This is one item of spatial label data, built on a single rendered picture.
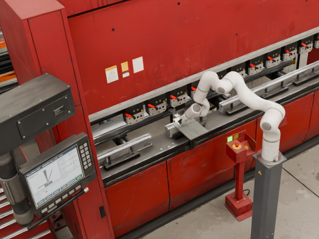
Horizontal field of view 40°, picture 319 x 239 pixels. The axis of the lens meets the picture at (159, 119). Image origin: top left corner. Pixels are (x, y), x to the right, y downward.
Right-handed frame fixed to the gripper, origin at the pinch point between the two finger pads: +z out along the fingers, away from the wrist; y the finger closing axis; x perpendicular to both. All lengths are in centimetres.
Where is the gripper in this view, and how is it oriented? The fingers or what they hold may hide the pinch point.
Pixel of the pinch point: (182, 120)
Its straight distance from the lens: 364.5
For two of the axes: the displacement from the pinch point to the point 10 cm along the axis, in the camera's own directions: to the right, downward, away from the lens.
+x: 4.4, 8.8, -1.6
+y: -8.6, 3.6, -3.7
